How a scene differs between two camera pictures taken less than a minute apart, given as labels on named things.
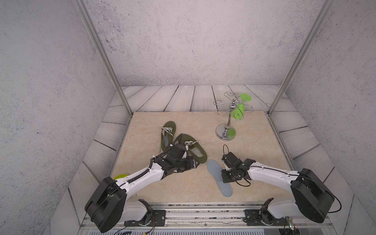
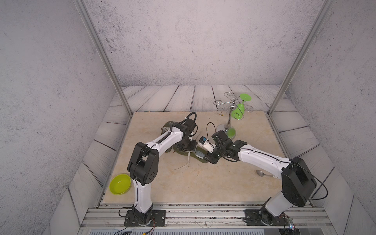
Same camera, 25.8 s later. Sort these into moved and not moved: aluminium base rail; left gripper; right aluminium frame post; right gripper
Moved: left gripper; right gripper
Not moved: aluminium base rail; right aluminium frame post
